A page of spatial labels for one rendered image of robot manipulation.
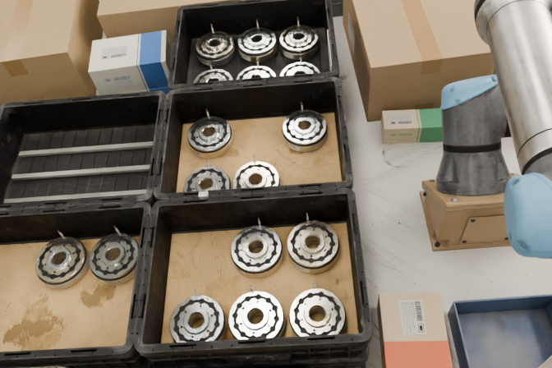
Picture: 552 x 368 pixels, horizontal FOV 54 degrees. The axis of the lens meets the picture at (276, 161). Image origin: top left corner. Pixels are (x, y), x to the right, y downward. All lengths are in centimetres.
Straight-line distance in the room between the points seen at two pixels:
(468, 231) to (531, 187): 71
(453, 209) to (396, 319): 24
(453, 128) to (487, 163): 10
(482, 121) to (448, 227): 23
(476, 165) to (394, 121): 31
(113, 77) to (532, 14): 107
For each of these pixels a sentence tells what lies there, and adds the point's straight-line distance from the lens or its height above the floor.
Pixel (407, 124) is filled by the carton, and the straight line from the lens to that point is 140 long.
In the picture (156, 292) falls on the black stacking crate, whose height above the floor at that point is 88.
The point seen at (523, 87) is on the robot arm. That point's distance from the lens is 62.
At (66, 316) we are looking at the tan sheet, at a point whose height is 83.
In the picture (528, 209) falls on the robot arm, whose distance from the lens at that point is 51.
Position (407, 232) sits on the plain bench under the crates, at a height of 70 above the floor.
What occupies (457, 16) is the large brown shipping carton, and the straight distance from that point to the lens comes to 148.
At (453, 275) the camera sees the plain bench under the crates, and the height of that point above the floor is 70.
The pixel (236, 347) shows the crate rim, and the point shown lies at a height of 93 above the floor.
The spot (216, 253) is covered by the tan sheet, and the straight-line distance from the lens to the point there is 114.
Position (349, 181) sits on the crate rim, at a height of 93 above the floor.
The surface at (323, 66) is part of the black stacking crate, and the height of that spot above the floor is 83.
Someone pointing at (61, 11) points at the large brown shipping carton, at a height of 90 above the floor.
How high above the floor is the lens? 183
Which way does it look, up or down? 54 degrees down
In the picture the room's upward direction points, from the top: 9 degrees counter-clockwise
